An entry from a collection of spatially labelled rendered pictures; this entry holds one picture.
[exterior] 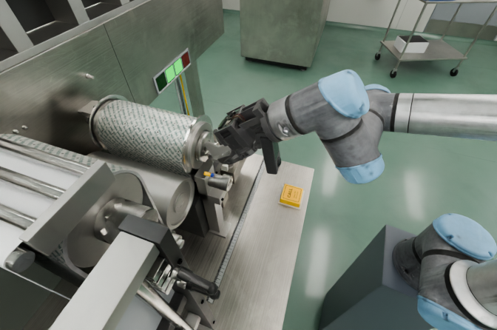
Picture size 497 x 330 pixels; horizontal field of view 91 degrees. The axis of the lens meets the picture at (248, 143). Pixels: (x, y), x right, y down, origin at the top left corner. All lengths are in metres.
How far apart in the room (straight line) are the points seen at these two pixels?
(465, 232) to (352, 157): 0.42
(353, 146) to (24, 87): 0.64
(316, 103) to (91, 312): 0.35
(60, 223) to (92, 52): 0.53
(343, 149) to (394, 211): 1.80
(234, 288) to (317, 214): 1.27
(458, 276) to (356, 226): 1.38
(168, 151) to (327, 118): 0.35
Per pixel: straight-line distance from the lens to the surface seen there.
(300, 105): 0.40
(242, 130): 0.48
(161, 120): 0.60
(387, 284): 0.89
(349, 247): 1.93
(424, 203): 2.37
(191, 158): 0.56
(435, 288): 0.71
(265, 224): 0.87
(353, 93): 0.38
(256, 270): 0.81
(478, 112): 0.53
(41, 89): 0.71
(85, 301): 0.28
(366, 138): 0.44
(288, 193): 0.91
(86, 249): 0.43
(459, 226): 0.79
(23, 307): 0.93
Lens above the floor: 1.68
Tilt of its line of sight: 46 degrees down
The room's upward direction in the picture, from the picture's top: straight up
